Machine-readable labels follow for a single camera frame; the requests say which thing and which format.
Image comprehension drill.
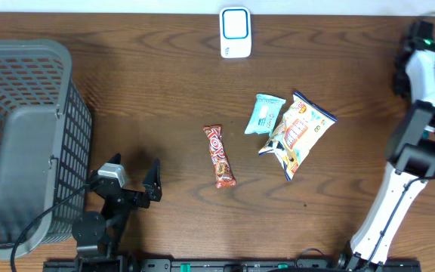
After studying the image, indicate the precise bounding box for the red chocolate bar wrapper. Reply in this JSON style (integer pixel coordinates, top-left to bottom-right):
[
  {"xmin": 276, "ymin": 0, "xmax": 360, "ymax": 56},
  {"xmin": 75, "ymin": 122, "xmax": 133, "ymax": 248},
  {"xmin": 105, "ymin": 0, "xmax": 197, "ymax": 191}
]
[{"xmin": 203, "ymin": 125, "xmax": 236, "ymax": 188}]

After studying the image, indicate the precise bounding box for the mint green wipes packet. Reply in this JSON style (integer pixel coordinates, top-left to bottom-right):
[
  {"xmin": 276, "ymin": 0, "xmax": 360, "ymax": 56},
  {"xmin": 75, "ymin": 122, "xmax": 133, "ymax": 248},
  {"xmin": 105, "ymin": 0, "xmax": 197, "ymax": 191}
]
[{"xmin": 245, "ymin": 94, "xmax": 286, "ymax": 134}]

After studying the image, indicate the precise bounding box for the yellow snack chip bag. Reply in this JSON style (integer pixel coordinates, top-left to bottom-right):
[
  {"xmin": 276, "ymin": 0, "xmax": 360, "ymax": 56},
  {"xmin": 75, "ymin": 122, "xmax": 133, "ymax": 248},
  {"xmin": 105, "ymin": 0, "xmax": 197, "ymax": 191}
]
[{"xmin": 258, "ymin": 91, "xmax": 337, "ymax": 181}]

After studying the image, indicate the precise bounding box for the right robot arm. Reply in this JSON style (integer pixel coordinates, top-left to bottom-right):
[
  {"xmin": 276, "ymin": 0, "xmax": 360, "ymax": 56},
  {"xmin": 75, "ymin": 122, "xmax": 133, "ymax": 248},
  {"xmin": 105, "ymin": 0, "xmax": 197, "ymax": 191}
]
[{"xmin": 141, "ymin": 14, "xmax": 435, "ymax": 271}]

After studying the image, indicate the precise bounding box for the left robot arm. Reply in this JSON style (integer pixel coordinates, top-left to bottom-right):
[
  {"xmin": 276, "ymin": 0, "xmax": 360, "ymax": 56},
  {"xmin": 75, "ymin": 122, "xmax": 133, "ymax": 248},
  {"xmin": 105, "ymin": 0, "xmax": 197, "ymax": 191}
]
[{"xmin": 72, "ymin": 153, "xmax": 162, "ymax": 271}]

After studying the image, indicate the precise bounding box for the white barcode scanner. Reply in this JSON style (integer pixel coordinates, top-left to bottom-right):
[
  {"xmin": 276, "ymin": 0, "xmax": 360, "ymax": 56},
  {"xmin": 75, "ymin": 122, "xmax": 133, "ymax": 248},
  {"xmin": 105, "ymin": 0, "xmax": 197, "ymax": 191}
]
[{"xmin": 219, "ymin": 7, "xmax": 252, "ymax": 59}]

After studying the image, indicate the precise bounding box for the grey plastic mesh basket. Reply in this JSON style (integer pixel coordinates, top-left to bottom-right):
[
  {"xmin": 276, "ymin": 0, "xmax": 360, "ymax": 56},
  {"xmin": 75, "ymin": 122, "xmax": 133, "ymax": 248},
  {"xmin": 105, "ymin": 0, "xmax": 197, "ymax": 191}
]
[{"xmin": 0, "ymin": 40, "xmax": 92, "ymax": 261}]

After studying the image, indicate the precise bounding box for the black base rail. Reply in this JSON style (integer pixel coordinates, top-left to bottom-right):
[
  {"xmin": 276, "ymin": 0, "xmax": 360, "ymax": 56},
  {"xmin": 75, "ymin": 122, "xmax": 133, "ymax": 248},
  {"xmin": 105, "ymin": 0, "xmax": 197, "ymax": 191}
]
[{"xmin": 43, "ymin": 257, "xmax": 423, "ymax": 272}]

